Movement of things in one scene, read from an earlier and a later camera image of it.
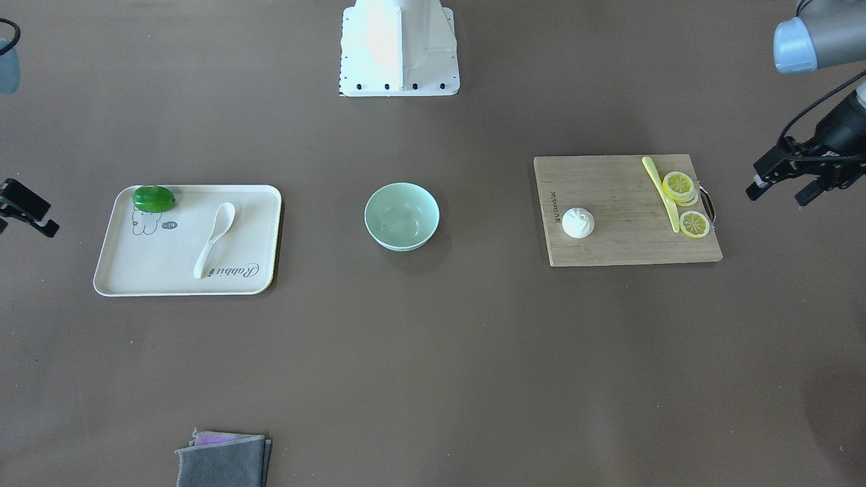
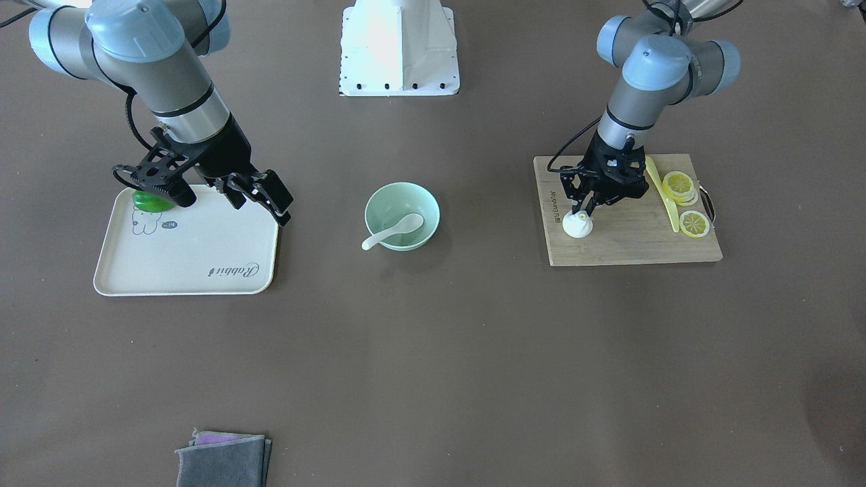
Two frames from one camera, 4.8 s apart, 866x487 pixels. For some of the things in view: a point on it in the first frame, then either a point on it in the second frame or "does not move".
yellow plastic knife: x=668 y=201 does not move
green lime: x=153 y=199 does not move
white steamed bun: x=578 y=223 does not move
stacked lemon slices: x=680 y=186 does not move
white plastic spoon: x=223 y=222 → x=406 y=222
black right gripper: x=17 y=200 → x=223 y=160
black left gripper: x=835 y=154 → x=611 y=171
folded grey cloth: x=244 y=462 does not move
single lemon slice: x=694 y=224 does not move
